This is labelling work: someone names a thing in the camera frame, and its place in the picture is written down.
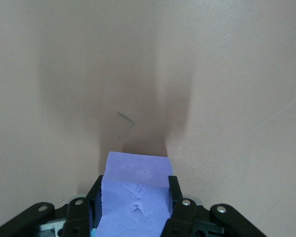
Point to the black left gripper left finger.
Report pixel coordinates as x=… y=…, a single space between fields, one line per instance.
x=74 y=217

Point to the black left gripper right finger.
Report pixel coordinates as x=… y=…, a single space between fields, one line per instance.
x=185 y=217

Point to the purple foam cube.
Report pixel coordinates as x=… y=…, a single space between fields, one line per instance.
x=135 y=197

